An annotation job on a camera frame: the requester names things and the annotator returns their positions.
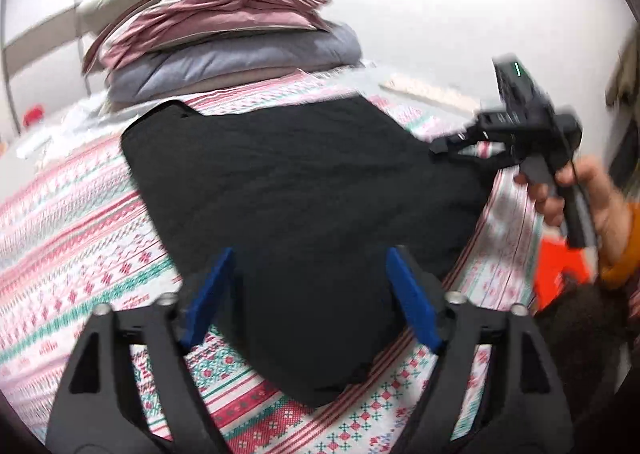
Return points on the grey folded quilt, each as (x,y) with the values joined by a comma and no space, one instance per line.
(225,61)

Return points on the clear plastic bag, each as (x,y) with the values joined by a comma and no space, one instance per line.
(45,141)

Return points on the pink folded quilt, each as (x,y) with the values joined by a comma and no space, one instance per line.
(215,13)

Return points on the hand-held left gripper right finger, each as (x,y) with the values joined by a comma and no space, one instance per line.
(412,301)

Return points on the person's right forearm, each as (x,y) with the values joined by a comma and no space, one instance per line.
(625,259)

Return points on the light wooden board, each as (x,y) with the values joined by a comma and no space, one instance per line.
(425,88)

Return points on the patterned red green bed sheet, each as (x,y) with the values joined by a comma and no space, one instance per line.
(75,234)

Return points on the dark brown fleece clothing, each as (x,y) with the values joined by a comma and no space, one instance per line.
(585,344)

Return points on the small red object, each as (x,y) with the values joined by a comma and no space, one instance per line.
(34,114)

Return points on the white wardrobe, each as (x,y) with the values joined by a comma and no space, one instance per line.
(50,8)

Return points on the person's right hand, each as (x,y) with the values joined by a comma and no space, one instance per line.
(602,204)

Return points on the beige hanging cloth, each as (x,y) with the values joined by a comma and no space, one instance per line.
(625,78)

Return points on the orange object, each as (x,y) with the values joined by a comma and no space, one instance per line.
(555,269)

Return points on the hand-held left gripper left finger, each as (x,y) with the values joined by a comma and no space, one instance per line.
(207,301)

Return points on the dark hanging cloth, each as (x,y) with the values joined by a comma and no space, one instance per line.
(629,153)

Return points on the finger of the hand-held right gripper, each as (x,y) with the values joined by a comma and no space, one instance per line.
(475,159)
(455,138)

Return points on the black garment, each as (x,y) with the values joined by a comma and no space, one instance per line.
(300,184)

